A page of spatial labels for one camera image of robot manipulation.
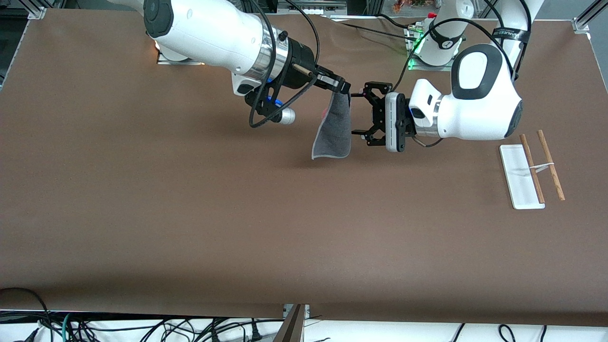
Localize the black looped floor cable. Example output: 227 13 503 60
0 287 52 342

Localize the short black table cable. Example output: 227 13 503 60
378 13 421 29

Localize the long black table cable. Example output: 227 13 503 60
325 16 421 39

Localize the orange patterned object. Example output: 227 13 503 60
391 0 429 13

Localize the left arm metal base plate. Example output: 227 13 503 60
406 26 455 72

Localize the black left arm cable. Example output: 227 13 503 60
393 18 532 94

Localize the pink and grey towel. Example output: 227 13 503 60
311 93 352 160

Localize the black tangled floor cable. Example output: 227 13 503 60
71 317 285 342

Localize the white rack with wooden bars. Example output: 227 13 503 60
499 129 567 210

